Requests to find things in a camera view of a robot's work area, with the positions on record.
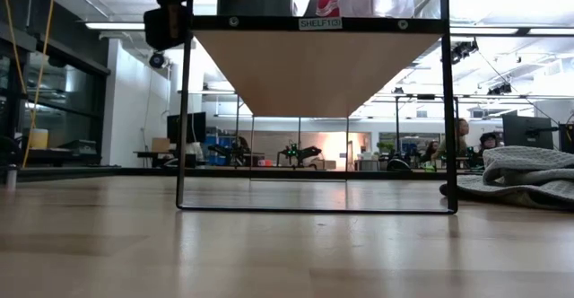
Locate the blue-grey mug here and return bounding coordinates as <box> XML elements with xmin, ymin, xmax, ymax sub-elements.
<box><xmin>218</xmin><ymin>0</ymin><xmax>292</xmax><ymax>18</ymax></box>

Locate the small red mug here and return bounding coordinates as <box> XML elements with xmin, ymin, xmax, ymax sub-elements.
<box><xmin>316</xmin><ymin>0</ymin><xmax>341</xmax><ymax>18</ymax></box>

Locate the clear glass cup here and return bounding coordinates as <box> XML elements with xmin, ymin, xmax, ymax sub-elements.
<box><xmin>339</xmin><ymin>0</ymin><xmax>416</xmax><ymax>19</ymax></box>

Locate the black ceiling spotlight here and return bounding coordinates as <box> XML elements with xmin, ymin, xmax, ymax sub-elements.
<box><xmin>148</xmin><ymin>49</ymin><xmax>168</xmax><ymax>70</ymax></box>

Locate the black computer monitor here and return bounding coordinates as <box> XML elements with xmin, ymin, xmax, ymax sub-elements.
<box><xmin>501</xmin><ymin>113</ymin><xmax>555</xmax><ymax>151</ymax></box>
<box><xmin>167</xmin><ymin>111</ymin><xmax>208</xmax><ymax>145</ymax></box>

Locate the cardboard box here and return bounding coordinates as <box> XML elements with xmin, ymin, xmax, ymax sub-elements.
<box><xmin>151</xmin><ymin>136</ymin><xmax>172</xmax><ymax>153</ymax></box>

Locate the black glass-front cabinet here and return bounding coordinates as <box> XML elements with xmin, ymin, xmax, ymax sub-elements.
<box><xmin>0</xmin><ymin>19</ymin><xmax>112</xmax><ymax>170</ymax></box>

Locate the wooden tray board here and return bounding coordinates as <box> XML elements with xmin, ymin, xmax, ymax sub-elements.
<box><xmin>176</xmin><ymin>0</ymin><xmax>458</xmax><ymax>215</ymax></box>

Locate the yellow container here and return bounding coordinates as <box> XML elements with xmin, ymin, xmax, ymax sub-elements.
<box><xmin>28</xmin><ymin>128</ymin><xmax>49</xmax><ymax>151</ymax></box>

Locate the small grey cylinder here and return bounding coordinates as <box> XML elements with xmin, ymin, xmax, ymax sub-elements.
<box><xmin>4</xmin><ymin>163</ymin><xmax>18</xmax><ymax>189</ymax></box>

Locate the person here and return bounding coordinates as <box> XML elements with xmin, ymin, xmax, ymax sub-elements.
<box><xmin>437</xmin><ymin>118</ymin><xmax>471</xmax><ymax>160</ymax></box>
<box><xmin>478</xmin><ymin>131</ymin><xmax>500</xmax><ymax>152</ymax></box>
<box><xmin>421</xmin><ymin>139</ymin><xmax>441</xmax><ymax>162</ymax></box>

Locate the grey waffle cloth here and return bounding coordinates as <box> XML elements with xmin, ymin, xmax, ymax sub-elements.
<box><xmin>439</xmin><ymin>145</ymin><xmax>574</xmax><ymax>213</ymax></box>

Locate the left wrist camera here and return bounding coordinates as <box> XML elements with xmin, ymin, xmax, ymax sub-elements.
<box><xmin>143</xmin><ymin>4</ymin><xmax>189</xmax><ymax>52</ymax></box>

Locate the yellow hanging cord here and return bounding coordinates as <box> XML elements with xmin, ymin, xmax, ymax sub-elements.
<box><xmin>0</xmin><ymin>0</ymin><xmax>58</xmax><ymax>170</ymax></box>

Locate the black aluminium table frame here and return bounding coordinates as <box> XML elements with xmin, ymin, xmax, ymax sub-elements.
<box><xmin>16</xmin><ymin>165</ymin><xmax>483</xmax><ymax>183</ymax></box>

